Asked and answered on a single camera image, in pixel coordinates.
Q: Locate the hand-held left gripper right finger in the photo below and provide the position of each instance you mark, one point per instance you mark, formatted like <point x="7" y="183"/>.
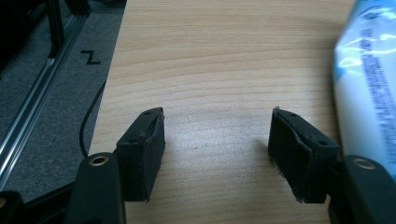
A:
<point x="299" y="158"/>

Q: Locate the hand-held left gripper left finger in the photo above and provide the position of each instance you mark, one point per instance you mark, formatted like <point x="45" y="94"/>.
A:
<point x="141" y="161"/>

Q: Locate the white and blue plastic packet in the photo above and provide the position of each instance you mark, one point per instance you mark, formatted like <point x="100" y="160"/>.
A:
<point x="364" y="93"/>

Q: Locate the aluminium frame rail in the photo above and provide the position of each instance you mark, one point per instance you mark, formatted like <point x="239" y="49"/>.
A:
<point x="34" y="102"/>

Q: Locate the black metal stand post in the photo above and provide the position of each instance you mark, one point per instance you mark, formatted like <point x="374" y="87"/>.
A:
<point x="56" y="28"/>

